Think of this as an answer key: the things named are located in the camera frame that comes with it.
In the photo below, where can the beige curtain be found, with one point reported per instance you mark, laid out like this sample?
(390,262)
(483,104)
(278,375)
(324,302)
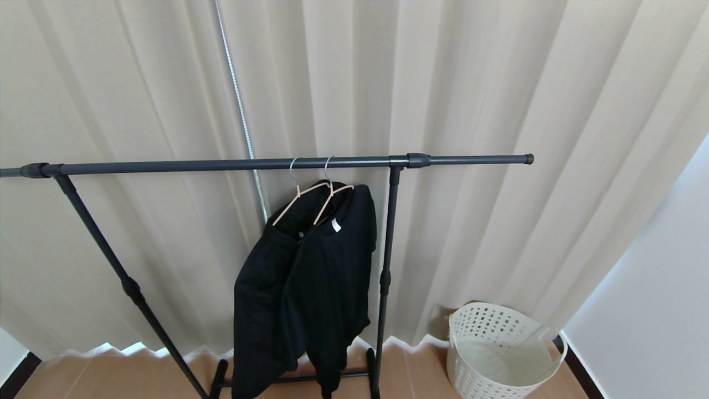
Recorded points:
(498,66)

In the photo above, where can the black clothes rack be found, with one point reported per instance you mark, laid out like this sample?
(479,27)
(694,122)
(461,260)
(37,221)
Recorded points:
(166,164)

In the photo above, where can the white laundry basket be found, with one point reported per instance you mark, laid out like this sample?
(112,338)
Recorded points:
(498,354)

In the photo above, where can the pink clothes hanger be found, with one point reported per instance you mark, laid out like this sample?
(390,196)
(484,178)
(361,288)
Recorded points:
(299,194)
(330,191)

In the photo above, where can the black garment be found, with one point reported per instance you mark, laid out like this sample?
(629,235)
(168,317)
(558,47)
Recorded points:
(332,288)

